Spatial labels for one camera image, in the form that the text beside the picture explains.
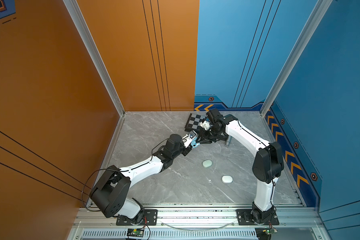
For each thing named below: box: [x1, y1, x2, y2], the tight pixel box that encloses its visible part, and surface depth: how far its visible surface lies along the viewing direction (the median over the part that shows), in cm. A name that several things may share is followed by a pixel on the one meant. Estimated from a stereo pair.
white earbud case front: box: [221, 175, 234, 184], surface depth 87 cm
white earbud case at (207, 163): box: [202, 160, 213, 168], surface depth 93 cm
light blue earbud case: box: [191, 139, 201, 148], surface depth 86 cm
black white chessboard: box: [184, 113, 207, 132], surface depth 111 cm
